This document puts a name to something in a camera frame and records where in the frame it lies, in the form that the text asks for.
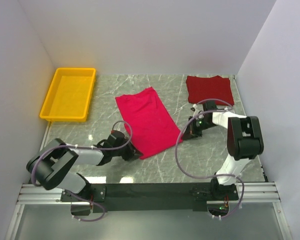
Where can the folded dark red t-shirt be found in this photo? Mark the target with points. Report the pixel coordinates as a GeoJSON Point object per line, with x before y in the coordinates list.
{"type": "Point", "coordinates": [202, 88]}

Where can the bright red t-shirt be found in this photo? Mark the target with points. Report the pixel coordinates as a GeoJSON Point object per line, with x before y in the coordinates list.
{"type": "Point", "coordinates": [153, 129]}

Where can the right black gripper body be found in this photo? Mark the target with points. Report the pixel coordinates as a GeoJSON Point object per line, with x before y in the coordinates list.
{"type": "Point", "coordinates": [200, 125]}

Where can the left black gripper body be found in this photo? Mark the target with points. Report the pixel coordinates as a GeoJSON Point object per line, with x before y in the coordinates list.
{"type": "Point", "coordinates": [125, 151]}

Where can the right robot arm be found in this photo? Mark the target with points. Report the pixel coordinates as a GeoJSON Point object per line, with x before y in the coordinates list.
{"type": "Point", "coordinates": [244, 143]}

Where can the aluminium rail frame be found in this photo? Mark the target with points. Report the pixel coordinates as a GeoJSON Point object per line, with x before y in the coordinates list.
{"type": "Point", "coordinates": [38, 215]}

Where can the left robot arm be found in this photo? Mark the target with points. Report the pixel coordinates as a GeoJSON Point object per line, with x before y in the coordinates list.
{"type": "Point", "coordinates": [51, 166]}

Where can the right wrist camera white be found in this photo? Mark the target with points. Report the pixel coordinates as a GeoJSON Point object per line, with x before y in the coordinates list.
{"type": "Point", "coordinates": [196, 110]}

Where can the yellow plastic tray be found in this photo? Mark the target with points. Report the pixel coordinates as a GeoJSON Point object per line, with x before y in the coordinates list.
{"type": "Point", "coordinates": [69, 95]}

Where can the black base beam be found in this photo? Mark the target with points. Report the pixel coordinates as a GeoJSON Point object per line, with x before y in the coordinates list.
{"type": "Point", "coordinates": [159, 196]}

